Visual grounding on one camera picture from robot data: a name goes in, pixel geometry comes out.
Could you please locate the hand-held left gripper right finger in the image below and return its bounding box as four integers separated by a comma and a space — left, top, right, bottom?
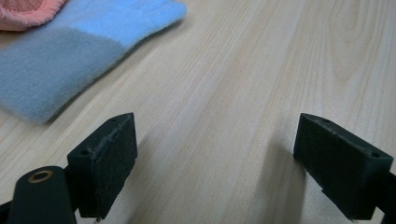
292, 112, 394, 221

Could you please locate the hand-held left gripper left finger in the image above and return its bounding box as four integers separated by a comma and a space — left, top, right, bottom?
64, 112, 138, 222

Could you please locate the blue and grey fleece glove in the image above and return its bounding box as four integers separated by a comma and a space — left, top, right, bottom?
0, 0, 189, 124

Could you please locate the pink glove with print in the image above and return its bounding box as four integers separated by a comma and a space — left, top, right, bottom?
0, 0, 68, 32

